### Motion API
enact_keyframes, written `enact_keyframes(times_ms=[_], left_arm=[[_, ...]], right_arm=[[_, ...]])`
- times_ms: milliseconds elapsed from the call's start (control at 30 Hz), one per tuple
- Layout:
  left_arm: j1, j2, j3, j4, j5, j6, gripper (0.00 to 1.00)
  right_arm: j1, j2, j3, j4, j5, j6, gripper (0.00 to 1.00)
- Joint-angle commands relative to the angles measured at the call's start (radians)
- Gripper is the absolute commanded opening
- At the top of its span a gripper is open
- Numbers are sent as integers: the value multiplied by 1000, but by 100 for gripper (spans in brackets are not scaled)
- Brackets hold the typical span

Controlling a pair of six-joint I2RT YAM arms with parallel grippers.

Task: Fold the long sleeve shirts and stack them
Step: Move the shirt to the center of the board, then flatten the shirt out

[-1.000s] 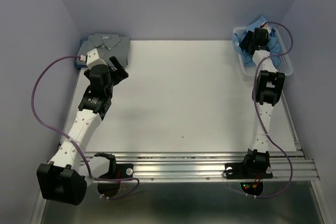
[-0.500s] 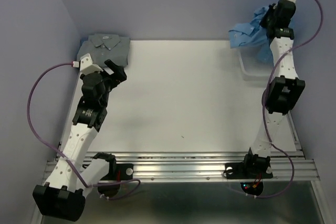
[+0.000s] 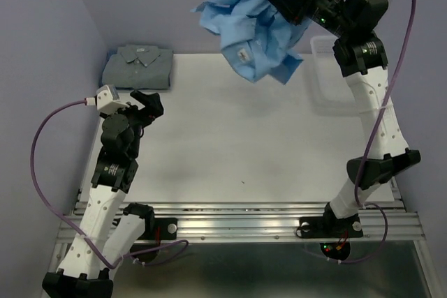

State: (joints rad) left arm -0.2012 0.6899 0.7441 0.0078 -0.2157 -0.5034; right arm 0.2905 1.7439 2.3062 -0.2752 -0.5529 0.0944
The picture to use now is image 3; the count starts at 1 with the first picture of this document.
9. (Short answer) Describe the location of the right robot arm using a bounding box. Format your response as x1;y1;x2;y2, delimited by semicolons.
269;0;420;239

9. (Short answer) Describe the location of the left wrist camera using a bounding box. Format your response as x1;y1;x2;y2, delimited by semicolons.
85;84;129;115

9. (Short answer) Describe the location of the folded grey shirt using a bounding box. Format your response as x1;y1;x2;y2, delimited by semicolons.
100;44;174;91

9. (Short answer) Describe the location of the aluminium rail frame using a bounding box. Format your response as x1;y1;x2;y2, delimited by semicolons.
57;158;429;243

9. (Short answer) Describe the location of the white plastic basket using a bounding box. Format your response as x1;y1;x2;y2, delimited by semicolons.
310;36;357;117

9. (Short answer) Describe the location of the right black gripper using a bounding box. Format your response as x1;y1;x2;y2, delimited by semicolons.
270;0;353;38

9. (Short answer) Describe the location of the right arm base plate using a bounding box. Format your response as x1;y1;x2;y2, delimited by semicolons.
295;215;364;240

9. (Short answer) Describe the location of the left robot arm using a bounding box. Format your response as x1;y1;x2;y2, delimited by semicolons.
42;85;164;297

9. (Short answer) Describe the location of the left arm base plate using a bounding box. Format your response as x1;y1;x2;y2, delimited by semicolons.
138;217;178;241

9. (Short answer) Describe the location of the light blue long sleeve shirt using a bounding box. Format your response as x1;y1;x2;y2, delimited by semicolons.
192;0;311;84

